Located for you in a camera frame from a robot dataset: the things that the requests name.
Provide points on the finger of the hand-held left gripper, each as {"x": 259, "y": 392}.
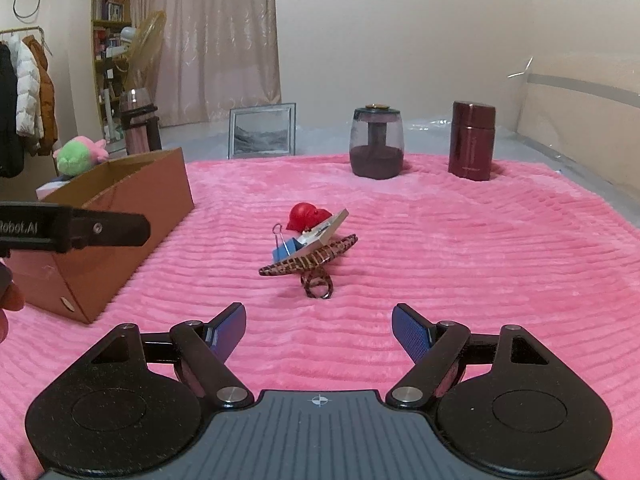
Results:
{"x": 115, "y": 230}

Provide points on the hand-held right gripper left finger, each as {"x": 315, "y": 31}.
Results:
{"x": 230, "y": 330}

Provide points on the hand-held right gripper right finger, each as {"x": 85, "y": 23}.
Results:
{"x": 410, "y": 335}

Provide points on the brown cardboard box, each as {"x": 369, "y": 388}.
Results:
{"x": 125, "y": 210}

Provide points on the person's left hand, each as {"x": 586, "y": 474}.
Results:
{"x": 10, "y": 297}

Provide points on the white and blue box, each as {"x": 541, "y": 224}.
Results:
{"x": 47, "y": 191}

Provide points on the green and pink plush toy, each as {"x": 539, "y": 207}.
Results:
{"x": 75, "y": 157}

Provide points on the pink ribbed blanket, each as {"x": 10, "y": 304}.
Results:
{"x": 450, "y": 260}

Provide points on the blue binder clip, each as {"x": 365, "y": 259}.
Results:
{"x": 282, "y": 252}

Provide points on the brown woven hair clip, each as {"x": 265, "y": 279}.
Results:
{"x": 310, "y": 260}

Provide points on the black jacket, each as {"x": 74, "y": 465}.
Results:
{"x": 7, "y": 110}

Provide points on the brown puffer jacket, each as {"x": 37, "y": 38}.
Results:
{"x": 47, "y": 100}

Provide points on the small white framed card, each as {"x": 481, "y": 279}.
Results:
{"x": 327, "y": 227}

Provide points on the red plastic toy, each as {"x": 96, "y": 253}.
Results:
{"x": 305, "y": 215}

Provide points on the white puffer jacket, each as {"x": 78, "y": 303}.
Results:
{"x": 27, "y": 90}

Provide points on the clear jar with dark base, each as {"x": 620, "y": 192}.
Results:
{"x": 375, "y": 160}

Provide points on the standing fan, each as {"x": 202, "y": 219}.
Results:
{"x": 145, "y": 50}

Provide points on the maroon thermos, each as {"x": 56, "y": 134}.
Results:
{"x": 470, "y": 145}

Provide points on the clear plastic sheet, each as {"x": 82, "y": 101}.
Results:
{"x": 320, "y": 140}

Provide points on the beige curtain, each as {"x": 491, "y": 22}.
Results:
{"x": 215, "y": 35}

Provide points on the wooden bookshelf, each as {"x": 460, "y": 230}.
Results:
{"x": 107, "y": 10}

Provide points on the plastic-wrapped cream headboard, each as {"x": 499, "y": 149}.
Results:
{"x": 575, "y": 105}

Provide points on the grey sand picture frame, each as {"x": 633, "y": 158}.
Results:
{"x": 262, "y": 132}

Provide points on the gold clothes rail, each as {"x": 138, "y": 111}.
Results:
{"x": 22, "y": 29}

